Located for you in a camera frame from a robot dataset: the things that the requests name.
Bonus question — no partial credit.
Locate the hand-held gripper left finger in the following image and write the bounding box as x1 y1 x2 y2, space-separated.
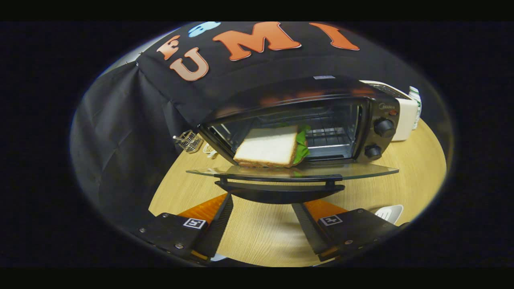
132 193 234 261

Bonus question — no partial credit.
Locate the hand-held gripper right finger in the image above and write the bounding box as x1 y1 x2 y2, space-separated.
292 199 408 262

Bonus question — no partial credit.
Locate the lettuce toast sandwich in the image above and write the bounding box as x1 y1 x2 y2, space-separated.
233 124 311 169

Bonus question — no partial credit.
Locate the black toaster oven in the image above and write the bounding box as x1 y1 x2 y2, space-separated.
186 75 401 205

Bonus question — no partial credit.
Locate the white bread toaster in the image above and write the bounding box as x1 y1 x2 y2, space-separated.
359 80 419 142

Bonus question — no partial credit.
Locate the white plate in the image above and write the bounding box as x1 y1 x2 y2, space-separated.
375 204 404 225

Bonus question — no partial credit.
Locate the white green label bottle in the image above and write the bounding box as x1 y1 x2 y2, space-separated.
409 86 422 130

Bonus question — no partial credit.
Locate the small metal wire rack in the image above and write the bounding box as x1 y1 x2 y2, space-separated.
173 129 204 154

